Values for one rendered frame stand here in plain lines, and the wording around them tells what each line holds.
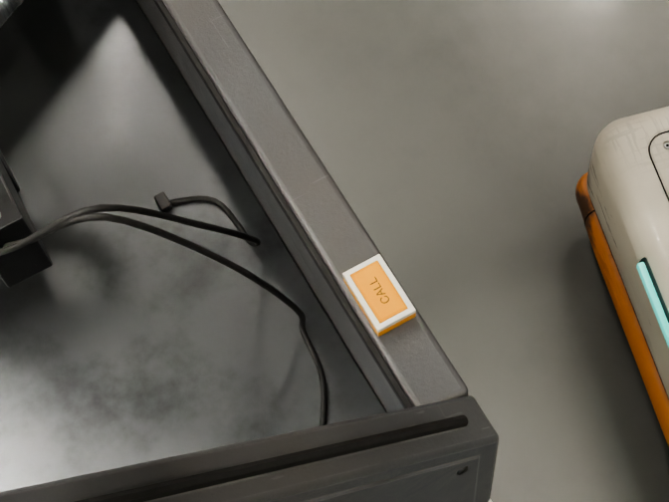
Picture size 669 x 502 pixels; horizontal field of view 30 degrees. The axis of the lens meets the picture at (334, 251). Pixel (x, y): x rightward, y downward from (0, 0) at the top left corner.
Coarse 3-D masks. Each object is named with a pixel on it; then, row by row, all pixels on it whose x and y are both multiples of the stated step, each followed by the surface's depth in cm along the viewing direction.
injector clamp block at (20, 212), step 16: (0, 160) 98; (0, 176) 90; (0, 192) 89; (16, 192) 96; (0, 208) 88; (16, 208) 88; (0, 224) 88; (16, 224) 88; (32, 224) 95; (0, 240) 89; (16, 240) 90; (0, 256) 90; (16, 256) 91; (32, 256) 92; (48, 256) 94; (0, 272) 92; (16, 272) 93; (32, 272) 94
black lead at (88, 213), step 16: (160, 192) 104; (96, 208) 83; (112, 208) 84; (128, 208) 84; (144, 208) 86; (160, 208) 104; (224, 208) 104; (48, 224) 84; (64, 224) 83; (128, 224) 84; (144, 224) 85; (192, 224) 91; (208, 224) 93; (240, 224) 103; (32, 240) 85; (176, 240) 87; (256, 240) 100; (208, 256) 90; (240, 272) 92; (272, 288) 95; (288, 304) 96; (304, 320) 98; (304, 336) 98; (320, 368) 97; (320, 384) 97; (320, 416) 95
